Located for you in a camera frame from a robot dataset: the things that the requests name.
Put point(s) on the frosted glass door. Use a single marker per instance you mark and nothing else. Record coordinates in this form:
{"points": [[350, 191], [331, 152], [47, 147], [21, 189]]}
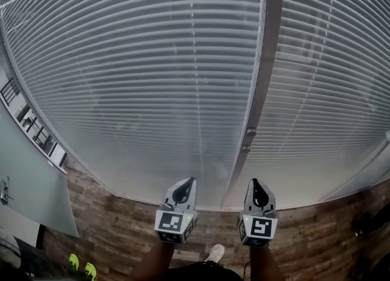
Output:
{"points": [[33, 188]]}

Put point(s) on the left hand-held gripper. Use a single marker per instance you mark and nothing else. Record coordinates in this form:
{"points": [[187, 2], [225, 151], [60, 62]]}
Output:
{"points": [[169, 223]]}

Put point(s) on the person's white right shoe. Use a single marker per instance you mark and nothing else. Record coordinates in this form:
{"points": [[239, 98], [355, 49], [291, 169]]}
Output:
{"points": [[216, 252]]}

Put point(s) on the dark bulky floor object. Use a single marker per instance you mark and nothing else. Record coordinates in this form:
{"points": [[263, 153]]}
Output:
{"points": [[371, 222]]}

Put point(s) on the round grey blind knob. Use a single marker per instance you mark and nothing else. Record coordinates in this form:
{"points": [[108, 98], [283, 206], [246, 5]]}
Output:
{"points": [[251, 132], [246, 148]]}

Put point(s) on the person's left forearm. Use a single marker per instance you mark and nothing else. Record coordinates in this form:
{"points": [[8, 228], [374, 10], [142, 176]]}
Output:
{"points": [[155, 261]]}

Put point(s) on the person's right forearm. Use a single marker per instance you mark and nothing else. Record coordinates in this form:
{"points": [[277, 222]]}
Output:
{"points": [[263, 264]]}

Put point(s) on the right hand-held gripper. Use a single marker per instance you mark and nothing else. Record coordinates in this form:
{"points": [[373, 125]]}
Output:
{"points": [[260, 228]]}

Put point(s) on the person's dark trousers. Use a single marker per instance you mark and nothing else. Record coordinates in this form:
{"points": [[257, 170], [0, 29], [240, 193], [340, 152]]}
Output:
{"points": [[201, 272]]}

